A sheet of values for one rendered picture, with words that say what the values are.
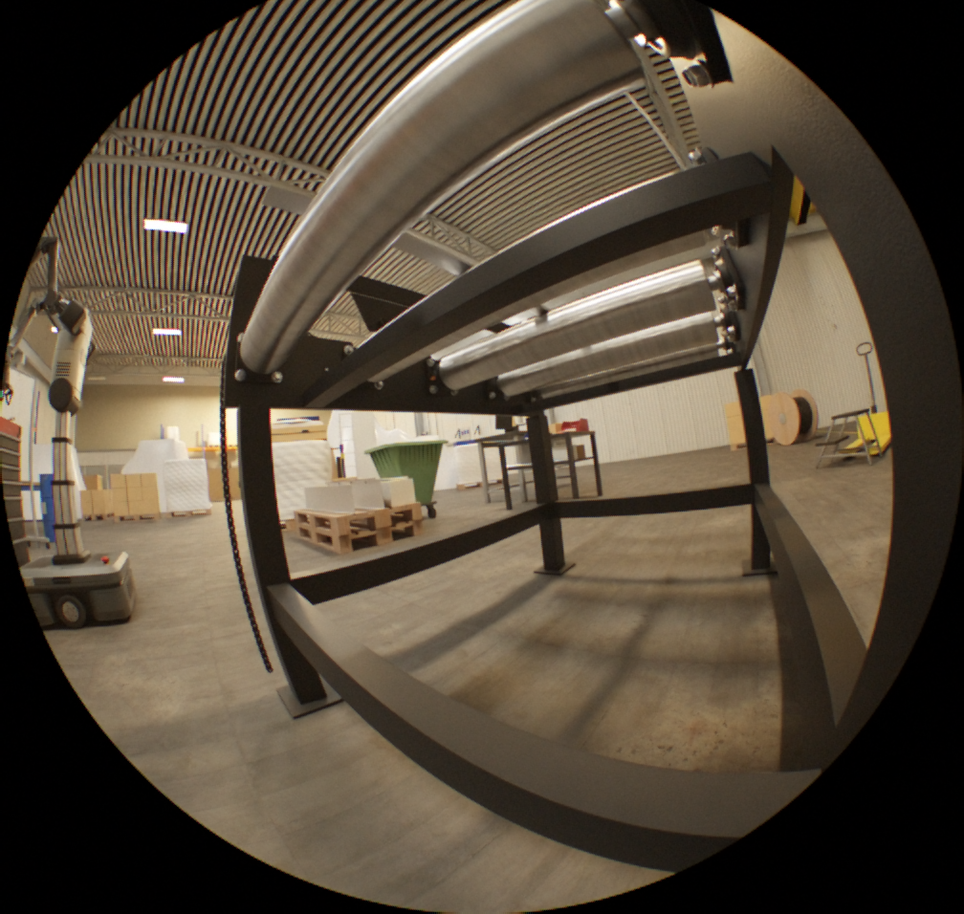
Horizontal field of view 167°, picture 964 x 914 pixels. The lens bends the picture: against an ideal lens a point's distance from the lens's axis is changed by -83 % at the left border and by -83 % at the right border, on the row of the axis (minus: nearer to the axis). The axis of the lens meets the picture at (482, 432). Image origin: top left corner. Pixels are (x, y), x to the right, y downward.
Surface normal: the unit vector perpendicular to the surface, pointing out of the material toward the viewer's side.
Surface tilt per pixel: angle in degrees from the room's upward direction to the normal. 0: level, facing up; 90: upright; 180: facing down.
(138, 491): 90
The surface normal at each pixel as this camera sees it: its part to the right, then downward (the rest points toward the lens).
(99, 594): 0.81, -0.16
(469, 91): -0.29, 0.80
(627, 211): -0.66, 0.01
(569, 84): 0.16, 0.99
